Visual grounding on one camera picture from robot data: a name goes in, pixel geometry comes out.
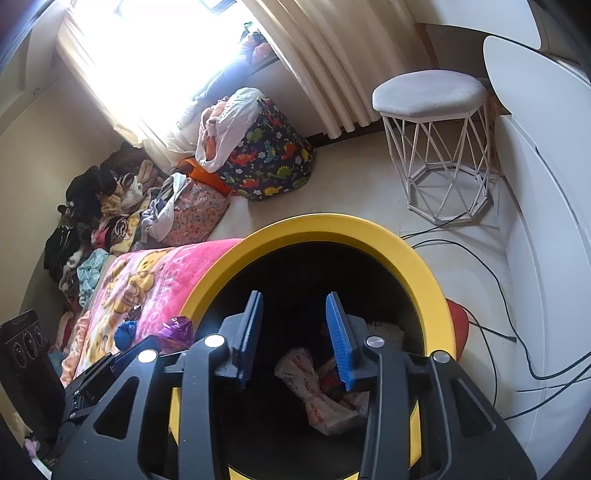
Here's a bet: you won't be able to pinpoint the black floor cable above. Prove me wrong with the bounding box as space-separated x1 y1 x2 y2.
400 209 591 423

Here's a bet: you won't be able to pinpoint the pink cartoon bear blanket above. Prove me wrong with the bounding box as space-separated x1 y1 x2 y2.
60 238 240 386

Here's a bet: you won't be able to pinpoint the purple snack wrapper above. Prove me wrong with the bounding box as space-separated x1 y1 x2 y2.
156 316 193 354

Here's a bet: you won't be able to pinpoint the white printed plastic bag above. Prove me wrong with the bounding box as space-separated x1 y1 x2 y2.
274 348 370 436

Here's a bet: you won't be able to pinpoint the yellow rimmed black trash bin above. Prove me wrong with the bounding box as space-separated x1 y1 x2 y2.
181 214 457 479

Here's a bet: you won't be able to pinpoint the floral pink fabric bag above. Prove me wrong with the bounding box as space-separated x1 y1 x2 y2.
160 179 229 246

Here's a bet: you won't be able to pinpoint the pile of clothes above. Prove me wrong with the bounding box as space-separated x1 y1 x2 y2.
43 143 167 312

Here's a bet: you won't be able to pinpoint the orange bag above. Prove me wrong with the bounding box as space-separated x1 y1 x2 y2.
177 157 232 197

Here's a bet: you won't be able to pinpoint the clothes on window sill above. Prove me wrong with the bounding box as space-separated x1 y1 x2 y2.
177 22 276 130

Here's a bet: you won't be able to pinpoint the dinosaur print laundry basket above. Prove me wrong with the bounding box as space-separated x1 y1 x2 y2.
216 97 315 201

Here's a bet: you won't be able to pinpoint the blue crumpled plastic bag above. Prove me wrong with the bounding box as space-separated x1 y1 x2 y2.
113 320 137 352

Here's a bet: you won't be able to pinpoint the white bag with clothes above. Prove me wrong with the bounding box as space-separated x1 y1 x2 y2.
194 88 263 173

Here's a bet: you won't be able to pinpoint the red plastic bag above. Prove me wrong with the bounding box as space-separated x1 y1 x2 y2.
447 299 469 360

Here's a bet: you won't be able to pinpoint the cream curtain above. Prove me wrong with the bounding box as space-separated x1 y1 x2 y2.
243 0 430 139

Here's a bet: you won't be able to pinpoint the white desk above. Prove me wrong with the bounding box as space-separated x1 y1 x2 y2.
410 1 590 479

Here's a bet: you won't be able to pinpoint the white wire frame stool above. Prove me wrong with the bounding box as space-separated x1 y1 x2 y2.
373 70 491 226

